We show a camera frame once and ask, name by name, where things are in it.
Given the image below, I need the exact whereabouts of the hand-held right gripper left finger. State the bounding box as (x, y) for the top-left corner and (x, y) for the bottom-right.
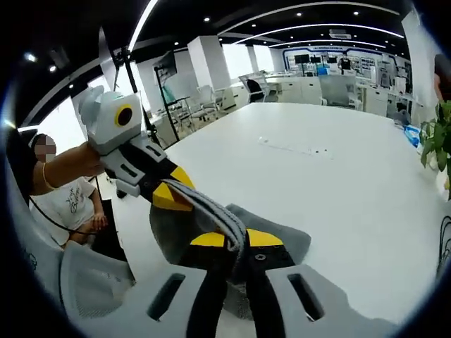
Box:
(69, 231), (234, 338)

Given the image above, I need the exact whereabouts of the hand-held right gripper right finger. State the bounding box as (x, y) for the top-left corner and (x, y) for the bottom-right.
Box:
(244, 227), (408, 338)

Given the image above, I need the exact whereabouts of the grey towel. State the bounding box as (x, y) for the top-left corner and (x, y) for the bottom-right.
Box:
(149, 178), (313, 322)

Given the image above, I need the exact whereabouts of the person's left hand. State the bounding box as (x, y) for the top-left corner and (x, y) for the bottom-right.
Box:
(51, 142), (107, 188)

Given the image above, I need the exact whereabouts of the black tripod stand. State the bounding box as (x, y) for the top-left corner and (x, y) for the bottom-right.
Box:
(97, 26), (158, 140)

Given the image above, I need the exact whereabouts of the black monitor on stand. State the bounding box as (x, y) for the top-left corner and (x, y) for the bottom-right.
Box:
(152, 51), (181, 142)

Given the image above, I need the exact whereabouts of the white office chair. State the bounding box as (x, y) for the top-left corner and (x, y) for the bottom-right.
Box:
(197, 84), (235, 113)

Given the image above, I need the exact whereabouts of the white table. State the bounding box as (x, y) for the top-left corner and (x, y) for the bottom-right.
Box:
(114, 101), (451, 328)

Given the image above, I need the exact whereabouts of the grey mesh office chair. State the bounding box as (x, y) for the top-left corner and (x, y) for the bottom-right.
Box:
(58, 240), (137, 320)

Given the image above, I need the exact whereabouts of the person's white printed shirt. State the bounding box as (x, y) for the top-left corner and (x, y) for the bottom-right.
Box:
(5, 168), (66, 307)

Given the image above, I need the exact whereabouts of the white chair with black jacket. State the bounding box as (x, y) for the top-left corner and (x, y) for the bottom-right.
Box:
(238, 73), (271, 104)

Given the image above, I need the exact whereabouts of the white office counter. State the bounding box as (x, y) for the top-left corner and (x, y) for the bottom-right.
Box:
(242, 72), (424, 119)

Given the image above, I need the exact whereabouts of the grey high-back office chair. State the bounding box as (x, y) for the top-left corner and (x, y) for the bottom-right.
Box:
(318, 74), (363, 109)

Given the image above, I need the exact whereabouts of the blue packet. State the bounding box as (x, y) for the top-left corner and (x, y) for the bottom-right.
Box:
(402, 125), (423, 148)

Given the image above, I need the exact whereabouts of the potted green plant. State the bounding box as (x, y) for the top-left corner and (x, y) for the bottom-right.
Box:
(420, 99), (451, 201)

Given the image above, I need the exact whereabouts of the thin gold bracelet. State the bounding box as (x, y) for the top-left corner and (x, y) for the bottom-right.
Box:
(41, 161), (59, 191)

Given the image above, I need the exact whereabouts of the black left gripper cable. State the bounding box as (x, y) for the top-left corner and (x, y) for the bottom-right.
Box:
(28, 174), (105, 236)

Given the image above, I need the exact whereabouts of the coiled black cable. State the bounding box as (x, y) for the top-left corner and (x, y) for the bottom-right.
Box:
(436, 214), (451, 279)

